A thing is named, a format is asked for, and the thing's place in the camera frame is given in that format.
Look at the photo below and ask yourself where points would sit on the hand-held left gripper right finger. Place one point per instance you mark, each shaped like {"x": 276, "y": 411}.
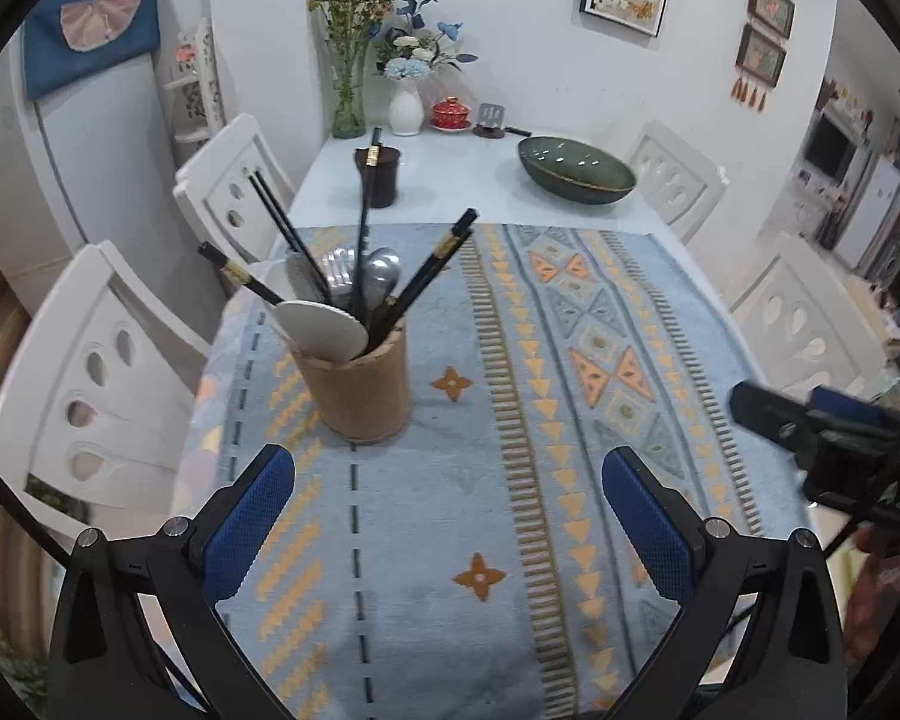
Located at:
{"x": 645, "y": 525}

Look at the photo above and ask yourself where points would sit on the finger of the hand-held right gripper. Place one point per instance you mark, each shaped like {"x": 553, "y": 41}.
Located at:
{"x": 855, "y": 411}
{"x": 772, "y": 416}

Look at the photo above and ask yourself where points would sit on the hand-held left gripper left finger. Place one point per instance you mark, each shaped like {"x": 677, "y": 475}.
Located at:
{"x": 251, "y": 525}

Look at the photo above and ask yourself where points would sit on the bamboo utensil holder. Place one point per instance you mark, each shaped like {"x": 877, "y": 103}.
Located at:
{"x": 352, "y": 397}

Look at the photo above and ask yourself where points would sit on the white serrated rice paddle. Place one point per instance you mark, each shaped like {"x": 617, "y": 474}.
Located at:
{"x": 322, "y": 330}

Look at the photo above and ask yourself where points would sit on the metal fork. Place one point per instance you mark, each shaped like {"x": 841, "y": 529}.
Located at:
{"x": 337, "y": 270}

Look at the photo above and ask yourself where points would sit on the metal spoon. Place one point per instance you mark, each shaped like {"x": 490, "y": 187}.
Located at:
{"x": 382, "y": 270}

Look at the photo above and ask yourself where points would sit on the bunch of black chopsticks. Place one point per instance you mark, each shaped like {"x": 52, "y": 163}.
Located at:
{"x": 429, "y": 270}

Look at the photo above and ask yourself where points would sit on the person's right forearm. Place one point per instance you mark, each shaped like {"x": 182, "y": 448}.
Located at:
{"x": 889, "y": 585}

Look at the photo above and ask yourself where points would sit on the white wooden chair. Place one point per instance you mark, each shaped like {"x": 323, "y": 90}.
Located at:
{"x": 690, "y": 195}
{"x": 765, "y": 292}
{"x": 217, "y": 165}
{"x": 60, "y": 330}

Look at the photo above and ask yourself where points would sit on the blue patterned table mat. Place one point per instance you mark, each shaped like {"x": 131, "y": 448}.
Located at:
{"x": 450, "y": 510}

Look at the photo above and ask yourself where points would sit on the white cabinet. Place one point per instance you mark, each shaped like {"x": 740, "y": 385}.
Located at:
{"x": 874, "y": 210}

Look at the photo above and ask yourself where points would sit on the television screen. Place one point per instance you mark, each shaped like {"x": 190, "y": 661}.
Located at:
{"x": 825, "y": 144}

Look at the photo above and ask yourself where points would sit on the green ceramic bowl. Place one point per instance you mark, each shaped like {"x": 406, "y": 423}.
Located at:
{"x": 570, "y": 176}

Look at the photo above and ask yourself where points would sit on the dark brown cup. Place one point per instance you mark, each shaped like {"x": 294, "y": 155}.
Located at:
{"x": 386, "y": 180}

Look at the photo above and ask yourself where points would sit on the white refrigerator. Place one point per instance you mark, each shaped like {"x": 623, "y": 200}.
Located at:
{"x": 82, "y": 165}

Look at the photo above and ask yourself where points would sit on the glass vase with yellow flowers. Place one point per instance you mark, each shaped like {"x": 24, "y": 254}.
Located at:
{"x": 349, "y": 109}

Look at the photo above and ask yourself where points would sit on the red lidded teacup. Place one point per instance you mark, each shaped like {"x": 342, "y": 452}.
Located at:
{"x": 451, "y": 114}

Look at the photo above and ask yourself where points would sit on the white vase with blue flowers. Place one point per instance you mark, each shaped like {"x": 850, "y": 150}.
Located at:
{"x": 405, "y": 109}

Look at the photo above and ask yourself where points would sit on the blue refrigerator cover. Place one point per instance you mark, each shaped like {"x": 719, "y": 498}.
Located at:
{"x": 127, "y": 30}

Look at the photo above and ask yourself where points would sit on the hanging double picture frame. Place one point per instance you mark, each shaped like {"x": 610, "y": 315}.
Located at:
{"x": 771, "y": 6}

